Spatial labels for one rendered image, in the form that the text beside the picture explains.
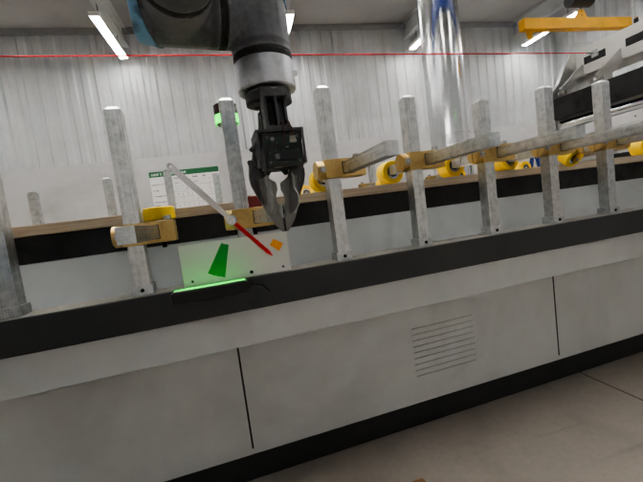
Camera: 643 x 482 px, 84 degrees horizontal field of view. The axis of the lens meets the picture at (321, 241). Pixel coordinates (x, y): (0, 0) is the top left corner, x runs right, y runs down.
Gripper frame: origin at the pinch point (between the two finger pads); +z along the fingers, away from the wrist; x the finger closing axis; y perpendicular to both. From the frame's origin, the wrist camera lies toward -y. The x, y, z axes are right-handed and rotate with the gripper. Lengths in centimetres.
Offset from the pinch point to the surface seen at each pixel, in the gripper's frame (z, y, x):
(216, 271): 9.9, -31.2, -12.2
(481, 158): -11, -32, 68
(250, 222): -0.8, -31.2, -2.6
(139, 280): 9.2, -31.9, -29.5
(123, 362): 28, -34, -36
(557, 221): 12, -31, 95
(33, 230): -6, -52, -56
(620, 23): -179, -266, 491
